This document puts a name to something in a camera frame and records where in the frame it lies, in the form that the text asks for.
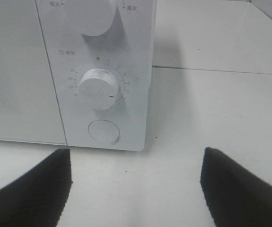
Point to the white microwave oven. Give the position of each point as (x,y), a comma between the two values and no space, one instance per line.
(126,50)

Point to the white microwave knob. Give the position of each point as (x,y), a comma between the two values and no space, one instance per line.
(90,17)
(98,89)

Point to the white microwave door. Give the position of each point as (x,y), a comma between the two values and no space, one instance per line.
(29,110)

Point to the round white door button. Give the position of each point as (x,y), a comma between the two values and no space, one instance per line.
(104,131)

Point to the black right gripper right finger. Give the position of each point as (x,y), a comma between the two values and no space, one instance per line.
(234,196)

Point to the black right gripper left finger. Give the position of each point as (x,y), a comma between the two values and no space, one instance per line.
(38,197)

